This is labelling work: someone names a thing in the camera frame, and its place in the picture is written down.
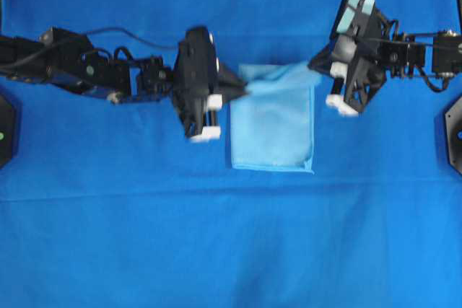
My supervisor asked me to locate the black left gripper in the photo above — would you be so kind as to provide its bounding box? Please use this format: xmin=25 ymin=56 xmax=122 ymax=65
xmin=171 ymin=26 xmax=248 ymax=142

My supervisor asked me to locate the blue table cloth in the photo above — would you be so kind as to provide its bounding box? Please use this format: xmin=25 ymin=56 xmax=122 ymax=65
xmin=1 ymin=0 xmax=461 ymax=307

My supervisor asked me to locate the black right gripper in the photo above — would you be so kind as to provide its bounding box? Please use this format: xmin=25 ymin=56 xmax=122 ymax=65
xmin=308 ymin=0 xmax=388 ymax=117

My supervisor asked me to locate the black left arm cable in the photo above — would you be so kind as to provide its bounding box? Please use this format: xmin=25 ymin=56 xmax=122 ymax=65
xmin=84 ymin=25 xmax=180 ymax=51

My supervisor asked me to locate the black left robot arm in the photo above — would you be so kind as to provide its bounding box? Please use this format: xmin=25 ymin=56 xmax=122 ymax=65
xmin=1 ymin=26 xmax=247 ymax=142

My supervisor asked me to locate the light blue towel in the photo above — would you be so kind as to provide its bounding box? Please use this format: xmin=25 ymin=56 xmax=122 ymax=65
xmin=230 ymin=61 xmax=321 ymax=173

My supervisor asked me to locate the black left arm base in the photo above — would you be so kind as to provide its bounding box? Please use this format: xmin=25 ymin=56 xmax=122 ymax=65
xmin=1 ymin=87 xmax=21 ymax=169

